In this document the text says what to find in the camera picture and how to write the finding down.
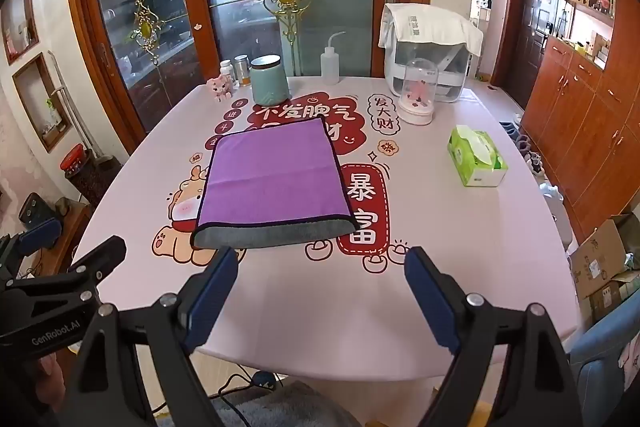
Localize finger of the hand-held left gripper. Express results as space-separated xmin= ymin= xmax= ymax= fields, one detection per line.
xmin=0 ymin=217 xmax=64 ymax=281
xmin=71 ymin=235 xmax=127 ymax=294

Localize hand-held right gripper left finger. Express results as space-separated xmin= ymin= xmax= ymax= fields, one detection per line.
xmin=65 ymin=246 xmax=240 ymax=427

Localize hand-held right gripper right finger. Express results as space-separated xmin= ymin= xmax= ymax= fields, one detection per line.
xmin=404 ymin=246 xmax=583 ymax=427

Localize purple grey towel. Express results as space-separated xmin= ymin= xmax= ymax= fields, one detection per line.
xmin=191 ymin=117 xmax=358 ymax=251

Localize person's left hand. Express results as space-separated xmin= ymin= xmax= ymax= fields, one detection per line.
xmin=31 ymin=353 xmax=67 ymax=409

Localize red lid jar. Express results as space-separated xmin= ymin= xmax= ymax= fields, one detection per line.
xmin=60 ymin=144 xmax=87 ymax=174

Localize grey fuzzy cloth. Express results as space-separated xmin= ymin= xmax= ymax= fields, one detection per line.
xmin=210 ymin=379 xmax=361 ymax=427

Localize green tissue box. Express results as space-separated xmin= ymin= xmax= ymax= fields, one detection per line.
xmin=447 ymin=125 xmax=509 ymax=188

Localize white floor appliance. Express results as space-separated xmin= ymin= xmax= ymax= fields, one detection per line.
xmin=539 ymin=183 xmax=574 ymax=249

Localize small cardboard box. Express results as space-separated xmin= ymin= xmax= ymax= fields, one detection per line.
xmin=590 ymin=272 xmax=640 ymax=323

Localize large cardboard box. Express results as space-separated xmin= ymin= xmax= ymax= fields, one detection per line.
xmin=570 ymin=214 xmax=640 ymax=303

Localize blue chair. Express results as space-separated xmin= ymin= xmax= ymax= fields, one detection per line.
xmin=570 ymin=302 xmax=640 ymax=408

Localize pink toy figure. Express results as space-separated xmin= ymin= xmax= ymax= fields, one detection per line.
xmin=207 ymin=75 xmax=236 ymax=102

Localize glass dome ornament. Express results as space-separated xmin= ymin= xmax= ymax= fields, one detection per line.
xmin=398 ymin=58 xmax=441 ymax=126

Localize teal ceramic jar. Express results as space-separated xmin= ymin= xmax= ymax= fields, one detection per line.
xmin=250 ymin=55 xmax=291 ymax=106

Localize white countertop appliance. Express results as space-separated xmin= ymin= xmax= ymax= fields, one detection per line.
xmin=384 ymin=22 xmax=476 ymax=104

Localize clear squeeze bottle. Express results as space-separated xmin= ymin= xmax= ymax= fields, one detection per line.
xmin=320 ymin=32 xmax=347 ymax=85

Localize white cloth cover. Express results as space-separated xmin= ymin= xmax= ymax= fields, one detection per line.
xmin=377 ymin=3 xmax=485 ymax=58

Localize dark wooden door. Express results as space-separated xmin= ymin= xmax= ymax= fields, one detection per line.
xmin=510 ymin=0 xmax=558 ymax=108

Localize black cable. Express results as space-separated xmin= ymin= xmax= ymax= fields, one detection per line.
xmin=150 ymin=371 xmax=277 ymax=427

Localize wooden wall niche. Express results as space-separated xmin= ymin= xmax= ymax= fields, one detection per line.
xmin=0 ymin=0 xmax=40 ymax=66
xmin=12 ymin=53 xmax=73 ymax=154

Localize wooden wall cabinet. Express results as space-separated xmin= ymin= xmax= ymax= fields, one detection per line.
xmin=520 ymin=0 xmax=640 ymax=238

